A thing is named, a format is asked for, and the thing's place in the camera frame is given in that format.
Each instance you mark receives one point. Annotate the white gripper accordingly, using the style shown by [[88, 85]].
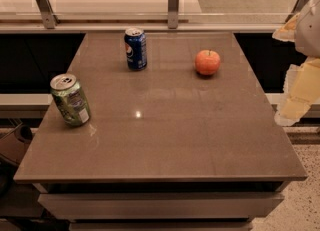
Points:
[[309, 31]]

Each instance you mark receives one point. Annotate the red apple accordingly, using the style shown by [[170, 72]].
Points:
[[207, 62]]

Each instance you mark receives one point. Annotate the blue Pepsi can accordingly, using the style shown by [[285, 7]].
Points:
[[135, 47]]

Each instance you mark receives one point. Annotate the green soda can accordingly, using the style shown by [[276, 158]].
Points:
[[70, 99]]

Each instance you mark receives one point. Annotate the grey cabinet drawer front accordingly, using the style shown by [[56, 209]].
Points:
[[120, 206]]

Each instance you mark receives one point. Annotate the middle metal railing bracket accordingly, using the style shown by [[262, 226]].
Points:
[[173, 10]]

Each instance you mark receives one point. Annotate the left metal railing bracket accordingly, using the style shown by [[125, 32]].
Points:
[[49, 19]]

